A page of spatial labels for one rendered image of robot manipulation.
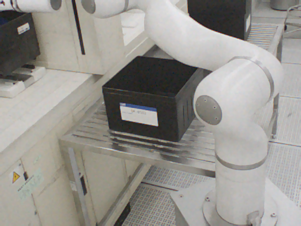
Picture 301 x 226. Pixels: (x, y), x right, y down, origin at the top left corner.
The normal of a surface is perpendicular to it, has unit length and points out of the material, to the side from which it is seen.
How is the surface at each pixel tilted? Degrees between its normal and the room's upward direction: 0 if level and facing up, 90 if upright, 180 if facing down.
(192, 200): 0
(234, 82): 31
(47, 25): 90
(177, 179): 0
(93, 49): 90
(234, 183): 90
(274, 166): 0
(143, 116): 90
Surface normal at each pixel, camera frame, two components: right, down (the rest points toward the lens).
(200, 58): 0.14, 0.72
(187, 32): -0.10, -0.30
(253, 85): 0.55, -0.23
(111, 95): -0.44, 0.46
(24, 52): 0.91, 0.14
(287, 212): -0.10, -0.88
